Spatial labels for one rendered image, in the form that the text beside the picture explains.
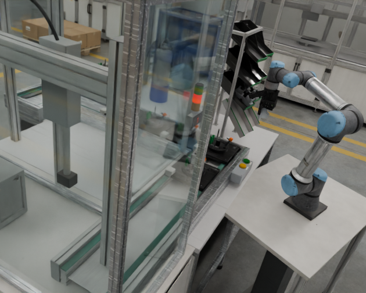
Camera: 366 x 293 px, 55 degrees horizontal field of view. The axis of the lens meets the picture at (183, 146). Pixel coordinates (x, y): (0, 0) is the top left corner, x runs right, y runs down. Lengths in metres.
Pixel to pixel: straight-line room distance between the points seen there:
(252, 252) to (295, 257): 1.21
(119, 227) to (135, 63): 0.42
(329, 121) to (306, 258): 0.66
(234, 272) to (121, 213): 2.02
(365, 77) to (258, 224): 4.36
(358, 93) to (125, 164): 5.44
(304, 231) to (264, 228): 0.22
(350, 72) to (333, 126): 4.31
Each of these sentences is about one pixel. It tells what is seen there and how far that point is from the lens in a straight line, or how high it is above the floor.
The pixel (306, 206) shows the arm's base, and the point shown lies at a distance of 2.11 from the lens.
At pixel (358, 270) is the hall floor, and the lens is 3.35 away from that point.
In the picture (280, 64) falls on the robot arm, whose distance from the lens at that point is 2.01.
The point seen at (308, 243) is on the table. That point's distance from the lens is 1.95.
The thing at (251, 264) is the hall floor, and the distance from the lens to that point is 2.93.
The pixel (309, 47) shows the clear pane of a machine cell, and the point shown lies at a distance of 5.97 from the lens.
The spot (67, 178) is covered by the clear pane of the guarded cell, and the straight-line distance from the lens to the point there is 0.98.
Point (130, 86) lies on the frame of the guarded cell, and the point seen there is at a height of 1.81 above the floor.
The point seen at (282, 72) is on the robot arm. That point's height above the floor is 1.55.
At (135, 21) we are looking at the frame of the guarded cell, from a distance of 0.68.
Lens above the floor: 2.07
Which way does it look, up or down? 30 degrees down
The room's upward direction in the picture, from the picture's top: 10 degrees clockwise
